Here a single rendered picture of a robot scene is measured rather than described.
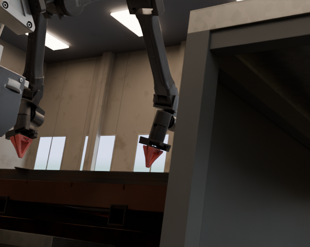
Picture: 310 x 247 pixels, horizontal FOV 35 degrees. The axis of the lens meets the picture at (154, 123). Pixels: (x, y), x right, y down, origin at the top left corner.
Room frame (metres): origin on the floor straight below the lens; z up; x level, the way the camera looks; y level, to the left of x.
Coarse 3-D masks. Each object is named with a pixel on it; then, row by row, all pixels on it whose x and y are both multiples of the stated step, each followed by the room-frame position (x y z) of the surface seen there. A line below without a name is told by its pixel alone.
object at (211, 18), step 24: (240, 0) 0.64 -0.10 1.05; (264, 0) 0.62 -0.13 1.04; (288, 0) 0.60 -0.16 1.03; (192, 24) 0.69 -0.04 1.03; (216, 24) 0.67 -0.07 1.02; (240, 24) 0.64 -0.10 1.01; (288, 48) 0.78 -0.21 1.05; (264, 72) 0.90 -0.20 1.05; (288, 72) 0.88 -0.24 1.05; (288, 96) 1.01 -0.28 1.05
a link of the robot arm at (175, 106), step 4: (176, 96) 1.62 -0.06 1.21; (172, 100) 1.62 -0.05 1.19; (176, 100) 1.63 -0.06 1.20; (156, 104) 1.66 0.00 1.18; (172, 104) 1.62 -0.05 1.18; (176, 104) 1.64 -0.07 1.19; (160, 108) 1.67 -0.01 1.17; (164, 108) 1.64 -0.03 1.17; (168, 108) 1.63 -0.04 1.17; (172, 108) 1.62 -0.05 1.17; (176, 108) 1.65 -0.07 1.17; (172, 112) 1.68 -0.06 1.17; (176, 112) 1.68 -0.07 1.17; (172, 124) 1.69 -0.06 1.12; (168, 128) 1.69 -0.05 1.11; (172, 128) 1.71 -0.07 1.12
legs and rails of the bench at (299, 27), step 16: (304, 16) 0.59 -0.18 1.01; (224, 32) 0.66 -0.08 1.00; (240, 32) 0.65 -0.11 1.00; (256, 32) 0.63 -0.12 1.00; (272, 32) 0.62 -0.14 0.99; (288, 32) 0.60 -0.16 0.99; (304, 32) 0.59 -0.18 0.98; (224, 48) 0.66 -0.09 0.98; (240, 48) 0.66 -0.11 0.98; (256, 48) 0.65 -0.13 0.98; (272, 48) 0.64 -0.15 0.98
